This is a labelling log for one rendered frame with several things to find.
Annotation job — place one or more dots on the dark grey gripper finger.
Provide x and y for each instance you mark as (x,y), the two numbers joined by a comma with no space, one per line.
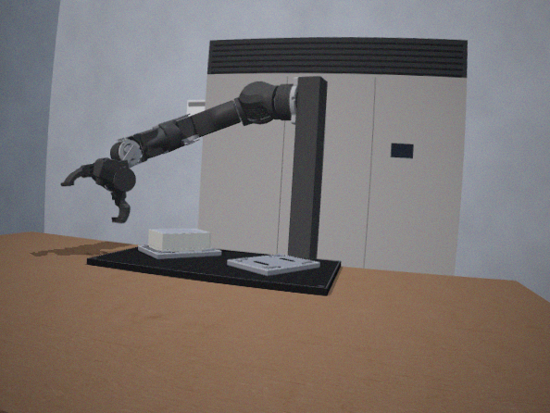
(87,172)
(124,207)

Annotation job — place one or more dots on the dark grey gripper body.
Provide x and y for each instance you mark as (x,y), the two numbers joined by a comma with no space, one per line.
(113,175)

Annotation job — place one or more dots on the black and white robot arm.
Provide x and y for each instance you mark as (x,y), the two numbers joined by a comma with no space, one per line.
(259,101)

